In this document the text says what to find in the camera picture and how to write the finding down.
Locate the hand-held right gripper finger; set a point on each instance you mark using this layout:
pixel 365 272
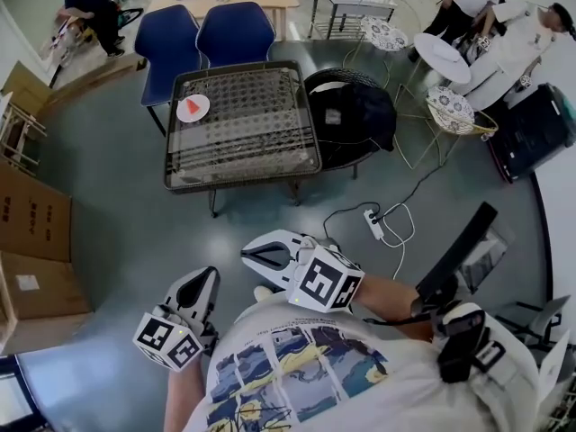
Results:
pixel 274 273
pixel 274 240

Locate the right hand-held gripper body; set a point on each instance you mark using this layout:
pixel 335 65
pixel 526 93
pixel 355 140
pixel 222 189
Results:
pixel 328 281

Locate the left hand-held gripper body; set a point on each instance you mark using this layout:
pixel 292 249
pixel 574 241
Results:
pixel 162 340

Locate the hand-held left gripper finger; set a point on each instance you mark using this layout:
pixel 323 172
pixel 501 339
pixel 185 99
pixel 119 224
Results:
pixel 173 296
pixel 212 290

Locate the white round plate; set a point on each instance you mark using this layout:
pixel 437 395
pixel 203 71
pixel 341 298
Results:
pixel 202 104

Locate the red watermelon slice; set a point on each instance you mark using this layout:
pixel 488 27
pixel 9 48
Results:
pixel 193 106

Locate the person's right forearm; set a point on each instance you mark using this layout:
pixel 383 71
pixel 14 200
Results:
pixel 387 295

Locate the person's left forearm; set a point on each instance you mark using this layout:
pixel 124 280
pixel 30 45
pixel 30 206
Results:
pixel 184 394

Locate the glass top rattan table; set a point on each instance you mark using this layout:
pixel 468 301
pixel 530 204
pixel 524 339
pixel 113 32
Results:
pixel 252 115

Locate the person's white left shoe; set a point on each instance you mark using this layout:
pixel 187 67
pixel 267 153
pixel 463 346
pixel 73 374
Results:
pixel 262 293

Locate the white power strip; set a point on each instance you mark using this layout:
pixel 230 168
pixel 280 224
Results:
pixel 373 224

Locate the white printed t-shirt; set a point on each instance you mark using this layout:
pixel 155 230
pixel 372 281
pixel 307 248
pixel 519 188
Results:
pixel 405 367

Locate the cardboard box white label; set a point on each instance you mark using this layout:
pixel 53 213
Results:
pixel 49 295

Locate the black jacket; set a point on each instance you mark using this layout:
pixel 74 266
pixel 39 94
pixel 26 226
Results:
pixel 364 115

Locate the black wicker chair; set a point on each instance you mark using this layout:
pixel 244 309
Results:
pixel 328 77

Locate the blue padded chair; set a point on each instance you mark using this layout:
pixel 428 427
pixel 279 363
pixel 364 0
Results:
pixel 234 34
pixel 166 47

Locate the grey office chair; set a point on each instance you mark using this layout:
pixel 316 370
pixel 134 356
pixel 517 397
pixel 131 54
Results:
pixel 540 322

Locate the white round side table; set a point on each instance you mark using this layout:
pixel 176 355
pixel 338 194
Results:
pixel 445 68

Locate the black case red trim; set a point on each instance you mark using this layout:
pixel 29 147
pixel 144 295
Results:
pixel 531 133

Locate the flat brown cardboard box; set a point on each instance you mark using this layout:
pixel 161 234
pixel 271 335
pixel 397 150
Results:
pixel 24 86

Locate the pale wooden frame rack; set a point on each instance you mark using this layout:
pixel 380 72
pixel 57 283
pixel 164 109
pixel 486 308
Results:
pixel 18 128

